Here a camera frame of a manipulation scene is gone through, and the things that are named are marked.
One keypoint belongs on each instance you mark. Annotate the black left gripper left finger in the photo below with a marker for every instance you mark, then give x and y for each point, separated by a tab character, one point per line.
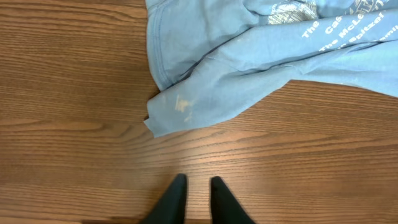
170	208

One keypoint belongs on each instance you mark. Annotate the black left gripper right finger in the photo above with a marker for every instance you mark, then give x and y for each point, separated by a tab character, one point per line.
225	209

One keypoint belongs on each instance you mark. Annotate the light blue t-shirt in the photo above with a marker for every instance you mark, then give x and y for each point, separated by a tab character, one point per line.
214	59

